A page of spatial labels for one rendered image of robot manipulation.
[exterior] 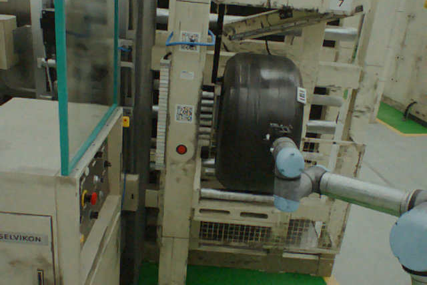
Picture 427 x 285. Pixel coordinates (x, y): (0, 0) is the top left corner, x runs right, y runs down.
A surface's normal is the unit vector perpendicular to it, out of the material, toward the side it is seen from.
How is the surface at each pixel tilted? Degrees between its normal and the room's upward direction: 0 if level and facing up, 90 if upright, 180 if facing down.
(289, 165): 84
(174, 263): 90
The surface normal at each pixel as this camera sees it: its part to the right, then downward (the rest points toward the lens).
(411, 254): -0.75, 0.04
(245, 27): 0.00, 0.36
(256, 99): 0.05, -0.27
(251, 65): 0.08, -0.74
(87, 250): 0.10, -0.93
